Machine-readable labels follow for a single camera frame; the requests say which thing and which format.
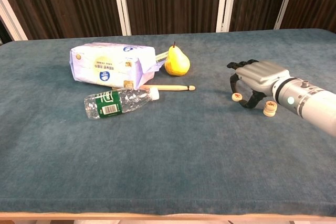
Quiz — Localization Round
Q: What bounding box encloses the blue-green table cloth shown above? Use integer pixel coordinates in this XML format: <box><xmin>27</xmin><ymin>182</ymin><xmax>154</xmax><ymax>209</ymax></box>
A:
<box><xmin>0</xmin><ymin>28</ymin><xmax>336</xmax><ymax>216</ymax></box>

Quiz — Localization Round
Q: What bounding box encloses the purple white tissue pack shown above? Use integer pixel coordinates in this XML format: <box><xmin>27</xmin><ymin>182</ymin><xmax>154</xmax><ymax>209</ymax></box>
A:
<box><xmin>69</xmin><ymin>42</ymin><xmax>166</xmax><ymax>91</ymax></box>

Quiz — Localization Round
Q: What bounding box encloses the wooden table edge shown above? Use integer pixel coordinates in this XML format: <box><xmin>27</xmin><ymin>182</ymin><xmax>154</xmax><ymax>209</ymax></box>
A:
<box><xmin>0</xmin><ymin>211</ymin><xmax>336</xmax><ymax>222</ymax></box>

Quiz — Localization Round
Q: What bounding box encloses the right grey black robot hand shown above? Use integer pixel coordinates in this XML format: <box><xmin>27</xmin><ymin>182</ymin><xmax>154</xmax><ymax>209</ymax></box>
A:
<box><xmin>227</xmin><ymin>60</ymin><xmax>291</xmax><ymax>109</ymax></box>

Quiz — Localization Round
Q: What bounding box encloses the white metal frame post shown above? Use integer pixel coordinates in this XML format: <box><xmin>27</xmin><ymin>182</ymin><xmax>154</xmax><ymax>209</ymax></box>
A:
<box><xmin>0</xmin><ymin>0</ymin><xmax>28</xmax><ymax>41</ymax></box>
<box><xmin>111</xmin><ymin>0</ymin><xmax>132</xmax><ymax>36</ymax></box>
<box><xmin>215</xmin><ymin>0</ymin><xmax>238</xmax><ymax>33</ymax></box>
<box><xmin>274</xmin><ymin>0</ymin><xmax>299</xmax><ymax>30</ymax></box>

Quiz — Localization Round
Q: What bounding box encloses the yellow pear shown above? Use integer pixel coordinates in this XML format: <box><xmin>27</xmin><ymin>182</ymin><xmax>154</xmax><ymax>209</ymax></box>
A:
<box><xmin>164</xmin><ymin>41</ymin><xmax>191</xmax><ymax>77</ymax></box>

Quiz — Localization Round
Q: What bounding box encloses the wooden stick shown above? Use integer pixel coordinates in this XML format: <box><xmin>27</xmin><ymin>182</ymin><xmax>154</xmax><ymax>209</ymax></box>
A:
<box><xmin>111</xmin><ymin>84</ymin><xmax>196</xmax><ymax>92</ymax></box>

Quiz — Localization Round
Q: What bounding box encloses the clear plastic bottle green label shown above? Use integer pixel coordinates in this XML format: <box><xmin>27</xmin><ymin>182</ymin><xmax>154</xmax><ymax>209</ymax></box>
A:
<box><xmin>83</xmin><ymin>88</ymin><xmax>160</xmax><ymax>120</ymax></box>

